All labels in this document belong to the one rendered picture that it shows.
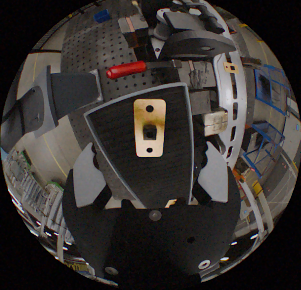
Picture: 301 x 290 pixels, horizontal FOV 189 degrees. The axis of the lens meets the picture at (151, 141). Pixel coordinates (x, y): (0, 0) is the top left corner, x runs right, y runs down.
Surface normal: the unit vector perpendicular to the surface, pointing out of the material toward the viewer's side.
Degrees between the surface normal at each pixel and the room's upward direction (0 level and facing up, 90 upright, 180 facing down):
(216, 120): 0
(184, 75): 0
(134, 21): 0
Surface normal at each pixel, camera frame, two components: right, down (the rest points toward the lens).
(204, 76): 0.04, 0.51
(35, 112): 0.92, 0.38
